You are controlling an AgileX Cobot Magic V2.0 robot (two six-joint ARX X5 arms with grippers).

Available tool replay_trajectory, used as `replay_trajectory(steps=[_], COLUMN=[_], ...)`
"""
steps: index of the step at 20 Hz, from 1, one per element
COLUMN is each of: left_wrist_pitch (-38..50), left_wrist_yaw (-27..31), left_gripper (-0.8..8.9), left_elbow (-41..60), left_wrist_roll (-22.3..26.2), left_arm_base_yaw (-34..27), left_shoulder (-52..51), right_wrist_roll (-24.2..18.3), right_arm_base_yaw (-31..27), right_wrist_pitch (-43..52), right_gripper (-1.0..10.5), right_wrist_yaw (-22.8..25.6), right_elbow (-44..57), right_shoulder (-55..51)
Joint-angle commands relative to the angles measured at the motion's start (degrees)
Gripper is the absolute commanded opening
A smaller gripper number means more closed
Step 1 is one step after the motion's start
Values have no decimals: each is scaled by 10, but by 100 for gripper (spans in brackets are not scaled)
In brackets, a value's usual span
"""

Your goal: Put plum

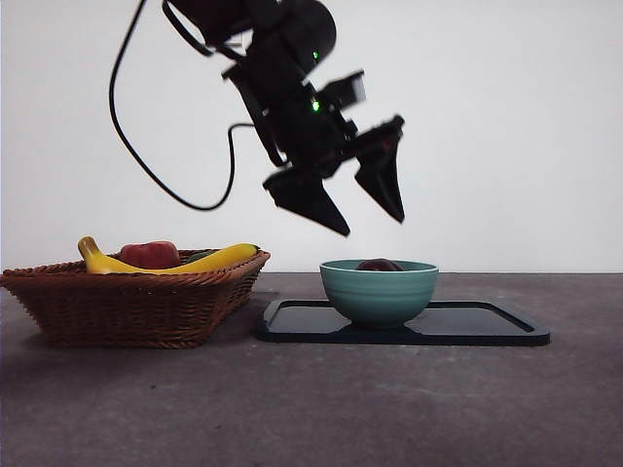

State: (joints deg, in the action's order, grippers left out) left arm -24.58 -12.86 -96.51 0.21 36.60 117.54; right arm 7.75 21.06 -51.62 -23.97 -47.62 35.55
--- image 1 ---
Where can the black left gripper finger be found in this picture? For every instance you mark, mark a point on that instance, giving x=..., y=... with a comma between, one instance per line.
x=387, y=180
x=311, y=202

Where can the dark purple plum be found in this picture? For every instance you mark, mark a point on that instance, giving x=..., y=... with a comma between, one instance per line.
x=379, y=265

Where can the teal ribbed bowl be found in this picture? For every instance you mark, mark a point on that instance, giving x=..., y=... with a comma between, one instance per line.
x=379, y=297

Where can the green avocado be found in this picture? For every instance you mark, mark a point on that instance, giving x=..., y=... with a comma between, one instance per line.
x=200, y=255

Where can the black rectangular tray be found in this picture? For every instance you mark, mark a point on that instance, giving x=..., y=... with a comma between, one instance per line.
x=462, y=326

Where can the red apple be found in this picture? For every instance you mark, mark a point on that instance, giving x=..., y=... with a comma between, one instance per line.
x=151, y=254

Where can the yellow banana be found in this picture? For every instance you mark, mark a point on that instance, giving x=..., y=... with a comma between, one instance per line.
x=146, y=267

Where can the brown wicker basket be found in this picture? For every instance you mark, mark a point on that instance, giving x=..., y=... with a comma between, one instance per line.
x=121, y=311

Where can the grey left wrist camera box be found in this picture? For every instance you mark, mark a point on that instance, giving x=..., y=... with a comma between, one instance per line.
x=348, y=90

